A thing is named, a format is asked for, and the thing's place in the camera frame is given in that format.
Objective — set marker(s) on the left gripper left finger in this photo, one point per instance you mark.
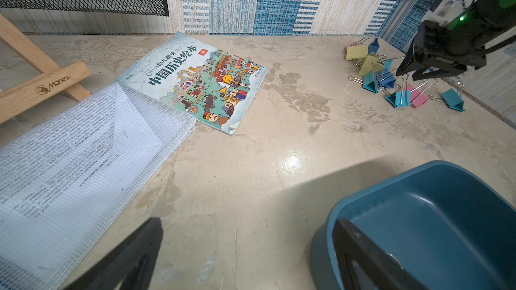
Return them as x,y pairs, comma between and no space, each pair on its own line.
130,265

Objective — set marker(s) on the colourful Chinese history picture book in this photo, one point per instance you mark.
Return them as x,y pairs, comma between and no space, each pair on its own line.
213,85

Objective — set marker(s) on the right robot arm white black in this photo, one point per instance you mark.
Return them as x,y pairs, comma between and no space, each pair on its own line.
498,17

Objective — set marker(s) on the wooden tabletop easel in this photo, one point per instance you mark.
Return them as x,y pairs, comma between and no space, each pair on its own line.
51,81

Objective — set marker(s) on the blue binder clip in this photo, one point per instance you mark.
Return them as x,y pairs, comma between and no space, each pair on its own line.
373,46
385,77

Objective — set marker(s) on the yellow binder clip top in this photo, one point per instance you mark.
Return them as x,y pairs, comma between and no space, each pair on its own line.
357,52

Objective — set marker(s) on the blue binder clip top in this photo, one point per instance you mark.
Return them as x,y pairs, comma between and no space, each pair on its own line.
373,46

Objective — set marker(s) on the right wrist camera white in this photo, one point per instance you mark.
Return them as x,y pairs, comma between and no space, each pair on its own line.
444,11

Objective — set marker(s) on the teal binder clip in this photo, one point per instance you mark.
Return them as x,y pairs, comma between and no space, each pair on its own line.
401,98
368,82

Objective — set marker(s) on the teal binder clip lone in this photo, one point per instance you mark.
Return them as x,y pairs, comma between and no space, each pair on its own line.
451,98

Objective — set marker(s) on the clear mesh document pouch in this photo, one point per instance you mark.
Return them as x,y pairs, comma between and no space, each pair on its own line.
65,182

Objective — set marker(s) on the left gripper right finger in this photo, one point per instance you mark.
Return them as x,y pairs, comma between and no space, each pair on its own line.
364,265

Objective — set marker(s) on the yellow binder clip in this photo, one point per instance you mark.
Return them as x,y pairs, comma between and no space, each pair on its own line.
357,52
370,64

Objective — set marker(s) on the teal plastic storage box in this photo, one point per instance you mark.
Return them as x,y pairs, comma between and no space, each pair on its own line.
442,224

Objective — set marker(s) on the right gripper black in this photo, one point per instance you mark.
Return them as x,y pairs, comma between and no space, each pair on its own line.
451,49

